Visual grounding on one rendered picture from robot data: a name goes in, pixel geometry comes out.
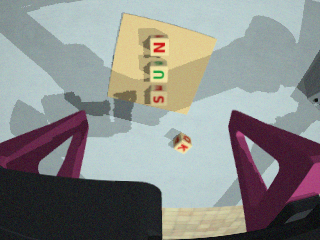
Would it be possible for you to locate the tan letter block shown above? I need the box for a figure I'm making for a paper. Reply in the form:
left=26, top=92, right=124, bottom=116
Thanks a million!
left=150, top=35, right=169, bottom=56
left=150, top=61, right=168, bottom=82
left=150, top=85, right=167, bottom=106
left=173, top=132, right=192, bottom=154

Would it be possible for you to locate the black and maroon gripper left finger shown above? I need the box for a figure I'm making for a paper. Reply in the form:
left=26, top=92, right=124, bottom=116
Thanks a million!
left=0, top=110, right=89, bottom=178

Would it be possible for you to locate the tan flat mat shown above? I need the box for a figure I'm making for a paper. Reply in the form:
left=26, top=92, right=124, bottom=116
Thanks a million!
left=107, top=13, right=217, bottom=115

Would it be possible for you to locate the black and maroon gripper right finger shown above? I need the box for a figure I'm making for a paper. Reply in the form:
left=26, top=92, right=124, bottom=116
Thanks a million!
left=228, top=110, right=320, bottom=232

